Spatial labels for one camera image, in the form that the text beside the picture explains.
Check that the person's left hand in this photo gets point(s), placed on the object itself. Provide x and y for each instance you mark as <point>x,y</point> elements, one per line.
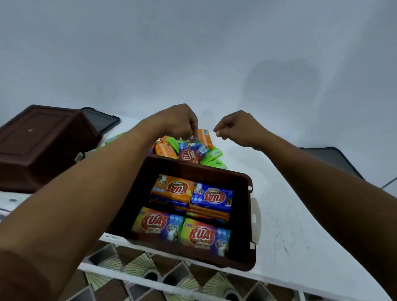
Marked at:
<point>176,122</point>

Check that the person's right hand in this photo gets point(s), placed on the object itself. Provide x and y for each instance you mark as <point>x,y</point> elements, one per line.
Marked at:
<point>242,130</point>

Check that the pile of colourful snacks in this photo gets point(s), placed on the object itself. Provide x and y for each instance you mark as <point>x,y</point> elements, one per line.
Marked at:
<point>166,150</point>

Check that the multicoloured snack packet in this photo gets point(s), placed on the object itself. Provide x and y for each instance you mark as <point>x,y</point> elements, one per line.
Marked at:
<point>189,153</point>
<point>156,223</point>
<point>204,237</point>

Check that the orange snack packet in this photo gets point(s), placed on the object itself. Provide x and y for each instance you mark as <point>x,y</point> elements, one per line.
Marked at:
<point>172,187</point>
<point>211,214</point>

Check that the blue snack packet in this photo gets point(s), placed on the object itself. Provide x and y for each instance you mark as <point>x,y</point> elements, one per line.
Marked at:
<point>212,197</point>
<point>169,202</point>

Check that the dark grey lid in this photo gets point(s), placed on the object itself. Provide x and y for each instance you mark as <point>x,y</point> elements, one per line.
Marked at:
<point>335,159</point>
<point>100,119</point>

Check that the person's left forearm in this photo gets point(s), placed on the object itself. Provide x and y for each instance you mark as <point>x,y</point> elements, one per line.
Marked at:
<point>77,201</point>

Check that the person's right forearm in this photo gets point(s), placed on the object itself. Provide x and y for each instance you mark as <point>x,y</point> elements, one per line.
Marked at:
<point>335,201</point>

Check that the brown sleeve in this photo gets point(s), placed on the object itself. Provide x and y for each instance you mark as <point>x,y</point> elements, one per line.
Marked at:
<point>21,276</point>

